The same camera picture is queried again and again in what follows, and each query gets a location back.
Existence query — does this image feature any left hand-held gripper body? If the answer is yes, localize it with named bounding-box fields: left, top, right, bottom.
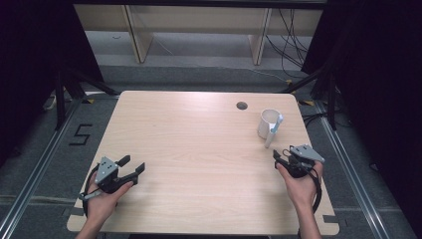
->
left=79, top=155, right=139, bottom=201

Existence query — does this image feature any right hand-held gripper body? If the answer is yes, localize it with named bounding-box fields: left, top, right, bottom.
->
left=277, top=143, right=326, bottom=179

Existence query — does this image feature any white cup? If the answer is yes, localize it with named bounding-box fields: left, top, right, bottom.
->
left=257, top=109, right=282, bottom=140

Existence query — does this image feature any person's left hand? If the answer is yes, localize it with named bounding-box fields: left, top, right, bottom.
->
left=85, top=180, right=134, bottom=226

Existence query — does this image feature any person's right hand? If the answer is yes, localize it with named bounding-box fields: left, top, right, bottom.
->
left=276, top=161, right=324, bottom=211

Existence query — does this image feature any black metal stand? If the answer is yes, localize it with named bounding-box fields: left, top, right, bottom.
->
left=54, top=67, right=121, bottom=131
left=281, top=65, right=338, bottom=131

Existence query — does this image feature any black curtain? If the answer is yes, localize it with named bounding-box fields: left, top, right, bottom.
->
left=0, top=0, right=105, bottom=168
left=301, top=0, right=422, bottom=235

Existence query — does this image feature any light wooden desk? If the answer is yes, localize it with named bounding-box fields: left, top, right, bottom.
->
left=73, top=3, right=324, bottom=67

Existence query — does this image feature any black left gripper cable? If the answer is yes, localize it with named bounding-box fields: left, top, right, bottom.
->
left=81, top=162, right=102, bottom=218

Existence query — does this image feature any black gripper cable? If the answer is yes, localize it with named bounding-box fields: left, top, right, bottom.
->
left=308, top=167, right=323, bottom=214
left=81, top=162, right=102, bottom=218

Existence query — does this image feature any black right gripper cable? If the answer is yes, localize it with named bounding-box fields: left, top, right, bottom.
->
left=308, top=167, right=323, bottom=214

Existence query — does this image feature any aluminium floor rail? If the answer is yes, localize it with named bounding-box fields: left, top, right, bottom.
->
left=313, top=99, right=393, bottom=239
left=0, top=95, right=86, bottom=239

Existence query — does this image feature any white cable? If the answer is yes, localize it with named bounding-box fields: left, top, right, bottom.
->
left=212, top=65, right=291, bottom=83

